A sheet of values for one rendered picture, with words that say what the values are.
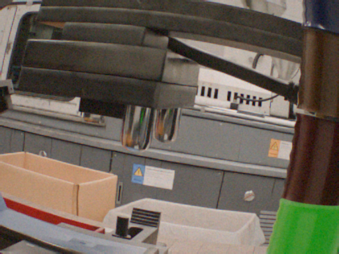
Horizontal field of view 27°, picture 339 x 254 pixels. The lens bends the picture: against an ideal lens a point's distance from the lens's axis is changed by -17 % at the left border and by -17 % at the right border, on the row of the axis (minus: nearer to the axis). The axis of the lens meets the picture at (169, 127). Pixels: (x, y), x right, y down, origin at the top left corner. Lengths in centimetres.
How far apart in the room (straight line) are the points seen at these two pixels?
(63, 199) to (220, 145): 234
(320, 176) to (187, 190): 482
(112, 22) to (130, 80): 6
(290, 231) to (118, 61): 23
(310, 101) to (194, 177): 480
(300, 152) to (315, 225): 3
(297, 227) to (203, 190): 480
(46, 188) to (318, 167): 260
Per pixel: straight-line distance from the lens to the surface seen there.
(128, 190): 518
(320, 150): 28
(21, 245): 54
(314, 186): 29
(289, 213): 29
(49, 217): 86
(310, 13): 29
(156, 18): 52
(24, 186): 291
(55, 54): 50
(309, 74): 29
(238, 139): 503
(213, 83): 533
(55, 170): 343
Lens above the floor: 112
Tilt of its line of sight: 3 degrees down
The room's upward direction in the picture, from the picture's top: 9 degrees clockwise
